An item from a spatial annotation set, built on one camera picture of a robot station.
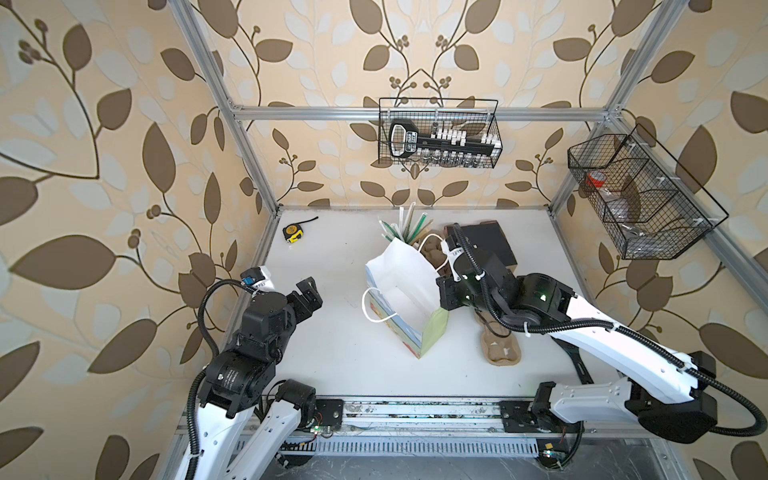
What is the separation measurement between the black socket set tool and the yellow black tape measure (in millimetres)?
488

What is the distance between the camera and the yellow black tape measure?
1.11 m

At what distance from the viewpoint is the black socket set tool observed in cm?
83
